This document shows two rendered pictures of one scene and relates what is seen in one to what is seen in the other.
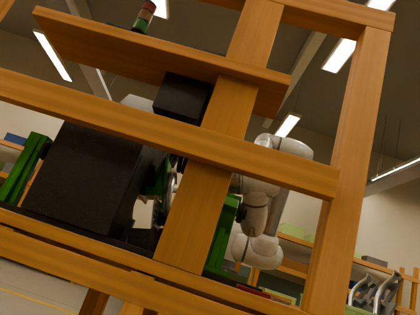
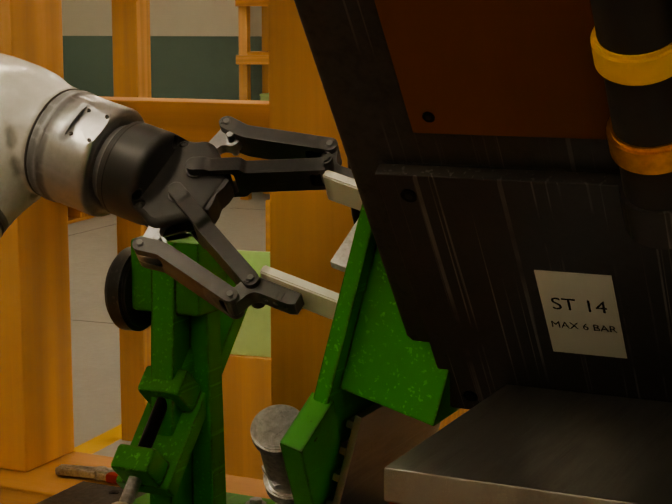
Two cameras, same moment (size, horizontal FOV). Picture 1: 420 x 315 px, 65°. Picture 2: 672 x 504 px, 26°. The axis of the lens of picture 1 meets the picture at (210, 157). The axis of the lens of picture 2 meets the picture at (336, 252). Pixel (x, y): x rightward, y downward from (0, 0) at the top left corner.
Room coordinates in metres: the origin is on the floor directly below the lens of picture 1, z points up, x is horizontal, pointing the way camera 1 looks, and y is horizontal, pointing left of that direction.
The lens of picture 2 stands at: (2.29, 0.44, 1.35)
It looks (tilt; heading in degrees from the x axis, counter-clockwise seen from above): 9 degrees down; 200
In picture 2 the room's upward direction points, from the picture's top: straight up
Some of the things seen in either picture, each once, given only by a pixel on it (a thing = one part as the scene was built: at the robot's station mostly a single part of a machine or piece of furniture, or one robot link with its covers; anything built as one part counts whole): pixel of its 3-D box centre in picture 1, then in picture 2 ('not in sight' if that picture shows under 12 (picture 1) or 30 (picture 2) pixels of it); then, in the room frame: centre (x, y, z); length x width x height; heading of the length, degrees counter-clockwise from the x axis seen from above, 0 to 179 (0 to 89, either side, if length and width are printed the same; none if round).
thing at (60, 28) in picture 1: (162, 65); not in sight; (1.05, 0.27, 1.52); 0.90 x 0.25 x 0.04; 84
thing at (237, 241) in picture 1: (230, 241); not in sight; (1.97, -0.27, 1.10); 0.18 x 0.16 x 0.22; 83
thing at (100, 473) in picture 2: (263, 295); (125, 475); (0.98, -0.27, 0.89); 0.16 x 0.05 x 0.01; 92
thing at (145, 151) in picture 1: (94, 179); not in sight; (1.18, 0.37, 1.07); 0.30 x 0.18 x 0.34; 84
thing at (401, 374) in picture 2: (159, 183); (421, 300); (1.37, 0.17, 1.17); 0.13 x 0.12 x 0.20; 84
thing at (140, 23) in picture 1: (139, 27); not in sight; (1.02, 0.39, 1.62); 0.05 x 0.05 x 0.05
